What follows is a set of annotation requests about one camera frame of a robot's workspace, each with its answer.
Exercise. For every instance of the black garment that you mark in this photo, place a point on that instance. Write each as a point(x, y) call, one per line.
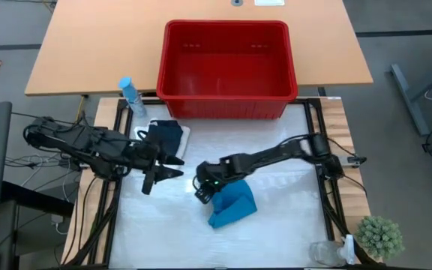
point(167, 137)

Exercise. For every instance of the white card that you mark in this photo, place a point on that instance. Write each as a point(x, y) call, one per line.
point(269, 2)

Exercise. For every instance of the grey metal desk leg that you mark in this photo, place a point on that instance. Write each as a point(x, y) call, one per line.
point(407, 97)

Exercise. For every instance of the clear spray bottle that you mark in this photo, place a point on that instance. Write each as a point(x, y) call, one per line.
point(324, 253)

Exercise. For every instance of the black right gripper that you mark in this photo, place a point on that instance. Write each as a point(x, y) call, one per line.
point(219, 172)

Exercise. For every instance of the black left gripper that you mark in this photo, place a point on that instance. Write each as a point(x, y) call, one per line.
point(144, 155)

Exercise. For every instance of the black aluminium table frame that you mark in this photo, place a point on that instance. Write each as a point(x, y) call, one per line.
point(308, 111)

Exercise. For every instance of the red plastic laundry bin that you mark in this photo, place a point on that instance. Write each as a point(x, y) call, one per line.
point(227, 41)

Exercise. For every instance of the blue-capped clear water bottle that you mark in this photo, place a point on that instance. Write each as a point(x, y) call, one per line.
point(132, 95)

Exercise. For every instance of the small green potted plant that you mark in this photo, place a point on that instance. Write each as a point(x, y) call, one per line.
point(380, 237)

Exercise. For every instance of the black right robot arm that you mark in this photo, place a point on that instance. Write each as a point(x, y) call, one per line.
point(276, 152)

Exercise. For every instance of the black furniture base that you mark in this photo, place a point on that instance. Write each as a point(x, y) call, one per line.
point(32, 198)

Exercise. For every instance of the white power adapter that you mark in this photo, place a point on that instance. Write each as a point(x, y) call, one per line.
point(57, 221)

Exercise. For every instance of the white lace shirt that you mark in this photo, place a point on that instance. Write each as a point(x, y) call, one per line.
point(186, 138)

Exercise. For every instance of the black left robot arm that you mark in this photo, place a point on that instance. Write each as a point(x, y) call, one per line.
point(81, 144)

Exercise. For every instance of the light brown wooden desk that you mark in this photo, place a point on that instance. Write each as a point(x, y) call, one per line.
point(88, 45)

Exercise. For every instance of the teal garment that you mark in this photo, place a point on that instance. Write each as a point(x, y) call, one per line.
point(234, 204)

